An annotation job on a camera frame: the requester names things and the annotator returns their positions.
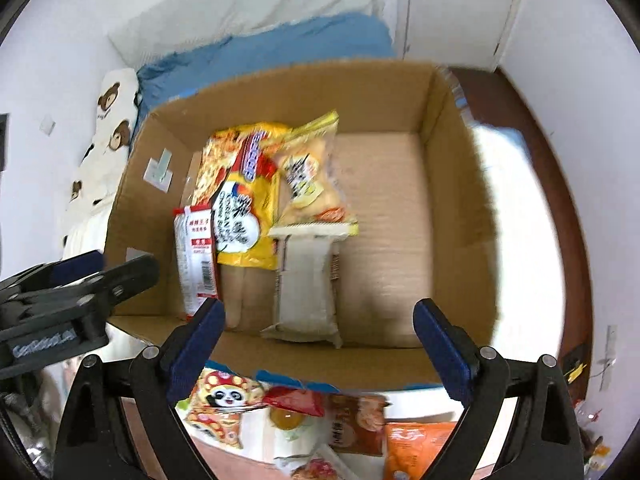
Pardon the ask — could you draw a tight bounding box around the narrow red white packet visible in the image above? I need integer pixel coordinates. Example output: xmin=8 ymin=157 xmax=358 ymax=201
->
xmin=172 ymin=204 xmax=221 ymax=322

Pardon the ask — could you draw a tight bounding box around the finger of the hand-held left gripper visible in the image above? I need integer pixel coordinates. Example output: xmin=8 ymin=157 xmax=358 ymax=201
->
xmin=30 ymin=253 xmax=161 ymax=319
xmin=0 ymin=249 xmax=106 ymax=304

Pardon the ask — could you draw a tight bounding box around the striped cat print blanket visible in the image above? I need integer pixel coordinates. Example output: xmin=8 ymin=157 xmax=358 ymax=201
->
xmin=115 ymin=124 xmax=569 ymax=480

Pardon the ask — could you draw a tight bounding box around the yellow trimmed bread packet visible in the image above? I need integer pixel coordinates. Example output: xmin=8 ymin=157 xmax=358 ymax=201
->
xmin=270 ymin=110 xmax=360 ymax=237

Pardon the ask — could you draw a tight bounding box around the yellow red snack packet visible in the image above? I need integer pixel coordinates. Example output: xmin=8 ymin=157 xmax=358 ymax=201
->
xmin=192 ymin=121 xmax=294 ymax=271

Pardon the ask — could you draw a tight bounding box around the white padded headboard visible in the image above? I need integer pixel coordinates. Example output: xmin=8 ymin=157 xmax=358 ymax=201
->
xmin=107 ymin=0 xmax=387 ymax=69

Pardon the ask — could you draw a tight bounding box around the clear beige snack packet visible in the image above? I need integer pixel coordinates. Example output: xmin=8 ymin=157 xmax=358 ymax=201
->
xmin=220 ymin=264 xmax=279 ymax=334

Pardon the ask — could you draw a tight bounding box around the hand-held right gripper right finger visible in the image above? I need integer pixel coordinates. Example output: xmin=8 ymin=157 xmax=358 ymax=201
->
xmin=412 ymin=298 xmax=586 ymax=480

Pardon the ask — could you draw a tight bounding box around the cardboard box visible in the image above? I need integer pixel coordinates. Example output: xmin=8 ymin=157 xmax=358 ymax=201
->
xmin=104 ymin=59 xmax=502 ymax=392

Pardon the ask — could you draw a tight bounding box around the bear print pillow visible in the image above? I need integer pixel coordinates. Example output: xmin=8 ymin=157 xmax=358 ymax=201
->
xmin=59 ymin=67 xmax=142 ymax=262

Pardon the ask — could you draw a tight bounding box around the brown orange snack packet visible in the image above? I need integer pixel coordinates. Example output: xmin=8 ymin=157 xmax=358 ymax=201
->
xmin=322 ymin=392 xmax=391 ymax=459

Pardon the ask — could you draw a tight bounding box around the egg yolk print packet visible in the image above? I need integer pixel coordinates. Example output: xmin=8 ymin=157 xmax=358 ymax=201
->
xmin=265 ymin=404 xmax=322 ymax=462

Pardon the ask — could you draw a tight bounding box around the white snack packet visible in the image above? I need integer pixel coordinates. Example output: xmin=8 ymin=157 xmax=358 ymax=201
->
xmin=259 ymin=225 xmax=351 ymax=350

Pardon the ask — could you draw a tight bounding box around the panda print snack packet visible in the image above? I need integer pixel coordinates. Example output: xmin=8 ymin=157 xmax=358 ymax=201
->
xmin=177 ymin=367 xmax=269 ymax=450

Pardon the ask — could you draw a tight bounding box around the white door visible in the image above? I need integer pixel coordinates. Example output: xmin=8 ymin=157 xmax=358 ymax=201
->
xmin=395 ymin=0 xmax=532 ymax=70

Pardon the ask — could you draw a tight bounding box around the small red snack packet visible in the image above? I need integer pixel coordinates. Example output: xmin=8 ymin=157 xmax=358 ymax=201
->
xmin=262 ymin=385 xmax=329 ymax=419

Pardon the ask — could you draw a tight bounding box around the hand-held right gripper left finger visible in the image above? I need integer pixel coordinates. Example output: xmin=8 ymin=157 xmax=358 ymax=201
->
xmin=52 ymin=298 xmax=227 ymax=480

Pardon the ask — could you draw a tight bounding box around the blue bed sheet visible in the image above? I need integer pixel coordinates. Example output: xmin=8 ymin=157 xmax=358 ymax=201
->
xmin=135 ymin=12 xmax=397 ymax=112

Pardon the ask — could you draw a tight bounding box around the pink pastry packet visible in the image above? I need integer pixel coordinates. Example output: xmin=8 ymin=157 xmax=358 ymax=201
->
xmin=290 ymin=452 xmax=362 ymax=480

